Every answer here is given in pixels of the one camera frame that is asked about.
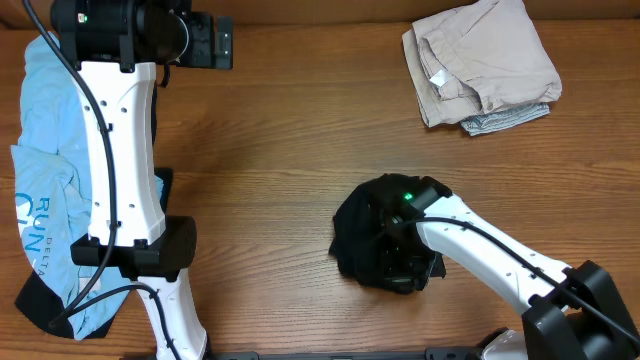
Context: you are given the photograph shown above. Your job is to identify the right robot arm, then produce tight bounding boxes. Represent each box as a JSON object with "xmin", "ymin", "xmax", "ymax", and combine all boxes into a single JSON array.
[{"xmin": 370, "ymin": 174, "xmax": 639, "ymax": 360}]

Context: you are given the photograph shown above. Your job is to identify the light blue t-shirt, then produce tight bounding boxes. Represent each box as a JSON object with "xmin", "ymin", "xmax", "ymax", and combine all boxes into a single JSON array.
[{"xmin": 9, "ymin": 31, "xmax": 166, "ymax": 341}]

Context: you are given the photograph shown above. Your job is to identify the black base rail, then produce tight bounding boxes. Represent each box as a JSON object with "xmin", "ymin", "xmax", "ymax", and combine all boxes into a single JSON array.
[{"xmin": 204, "ymin": 346, "xmax": 481, "ymax": 360}]

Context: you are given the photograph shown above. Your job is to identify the beige folded trousers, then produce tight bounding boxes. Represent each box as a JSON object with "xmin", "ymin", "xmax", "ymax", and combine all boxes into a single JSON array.
[{"xmin": 402, "ymin": 0, "xmax": 562, "ymax": 127}]

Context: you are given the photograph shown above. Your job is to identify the black t-shirt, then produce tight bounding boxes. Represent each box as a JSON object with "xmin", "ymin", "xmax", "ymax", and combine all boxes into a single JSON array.
[{"xmin": 329, "ymin": 173, "xmax": 452, "ymax": 290}]

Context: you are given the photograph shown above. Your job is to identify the grey striped folded cloth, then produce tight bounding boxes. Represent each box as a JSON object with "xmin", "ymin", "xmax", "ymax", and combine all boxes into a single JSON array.
[{"xmin": 460, "ymin": 103, "xmax": 550, "ymax": 136}]

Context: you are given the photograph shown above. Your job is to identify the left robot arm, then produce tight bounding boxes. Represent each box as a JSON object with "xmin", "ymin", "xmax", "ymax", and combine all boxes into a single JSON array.
[{"xmin": 50, "ymin": 0, "xmax": 234, "ymax": 359}]

